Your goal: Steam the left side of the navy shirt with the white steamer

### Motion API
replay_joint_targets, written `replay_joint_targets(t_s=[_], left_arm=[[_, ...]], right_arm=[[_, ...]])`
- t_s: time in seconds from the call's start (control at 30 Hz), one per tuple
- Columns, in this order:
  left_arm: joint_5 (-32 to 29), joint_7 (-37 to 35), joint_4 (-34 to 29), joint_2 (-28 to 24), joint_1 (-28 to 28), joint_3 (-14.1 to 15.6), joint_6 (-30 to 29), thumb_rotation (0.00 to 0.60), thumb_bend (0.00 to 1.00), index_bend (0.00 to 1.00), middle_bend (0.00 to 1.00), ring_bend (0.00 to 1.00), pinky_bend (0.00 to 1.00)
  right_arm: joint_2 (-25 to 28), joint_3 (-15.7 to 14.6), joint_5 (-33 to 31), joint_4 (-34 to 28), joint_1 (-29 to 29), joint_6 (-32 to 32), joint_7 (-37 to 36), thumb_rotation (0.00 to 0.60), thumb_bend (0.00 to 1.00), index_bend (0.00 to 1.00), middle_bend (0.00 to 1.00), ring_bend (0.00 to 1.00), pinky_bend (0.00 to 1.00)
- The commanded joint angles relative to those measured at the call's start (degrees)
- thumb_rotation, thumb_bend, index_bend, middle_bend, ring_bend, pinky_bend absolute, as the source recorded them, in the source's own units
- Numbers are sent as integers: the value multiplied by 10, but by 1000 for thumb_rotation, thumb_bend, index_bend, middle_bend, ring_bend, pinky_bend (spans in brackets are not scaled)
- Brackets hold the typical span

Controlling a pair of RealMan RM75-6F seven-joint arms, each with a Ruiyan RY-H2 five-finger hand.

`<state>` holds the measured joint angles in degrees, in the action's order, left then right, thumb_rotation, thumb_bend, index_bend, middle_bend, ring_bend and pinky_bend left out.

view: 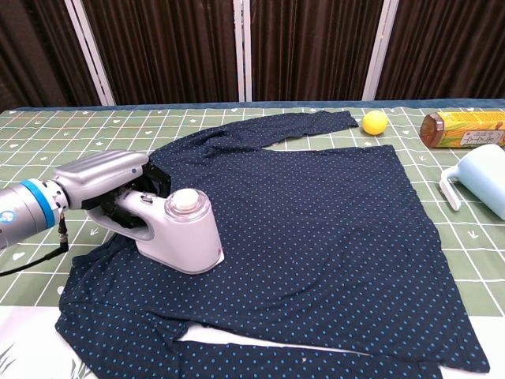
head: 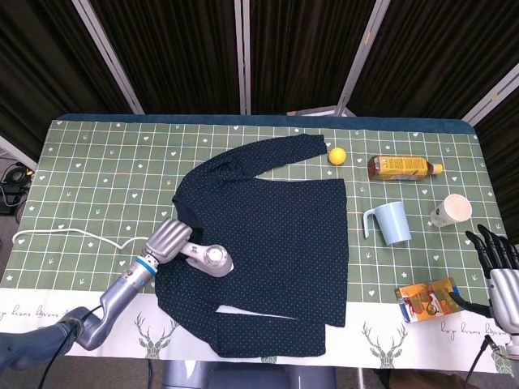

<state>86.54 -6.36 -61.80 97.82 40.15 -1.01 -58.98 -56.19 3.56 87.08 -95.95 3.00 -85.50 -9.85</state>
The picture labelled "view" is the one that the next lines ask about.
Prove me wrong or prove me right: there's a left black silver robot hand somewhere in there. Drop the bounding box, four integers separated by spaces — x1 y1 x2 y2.
53 149 174 230

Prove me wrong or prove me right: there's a white handheld steamer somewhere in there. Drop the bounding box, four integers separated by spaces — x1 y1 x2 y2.
114 188 226 276

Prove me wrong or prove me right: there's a navy polka dot shirt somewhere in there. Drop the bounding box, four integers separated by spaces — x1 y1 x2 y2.
54 110 491 379

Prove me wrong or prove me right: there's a green checked tablecloth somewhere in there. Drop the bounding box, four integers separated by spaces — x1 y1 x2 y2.
0 103 505 379

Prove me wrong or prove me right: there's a yellow ball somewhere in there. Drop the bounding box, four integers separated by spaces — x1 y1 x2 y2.
361 110 389 137

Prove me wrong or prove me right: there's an amber tea bottle yellow label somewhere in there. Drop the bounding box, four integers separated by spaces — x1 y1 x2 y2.
419 110 505 149

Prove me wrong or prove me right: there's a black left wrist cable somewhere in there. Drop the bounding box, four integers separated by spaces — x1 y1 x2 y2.
0 215 70 277

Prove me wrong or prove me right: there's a white screen frame post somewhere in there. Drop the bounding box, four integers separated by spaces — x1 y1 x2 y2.
65 0 116 106
233 0 253 103
361 0 400 100

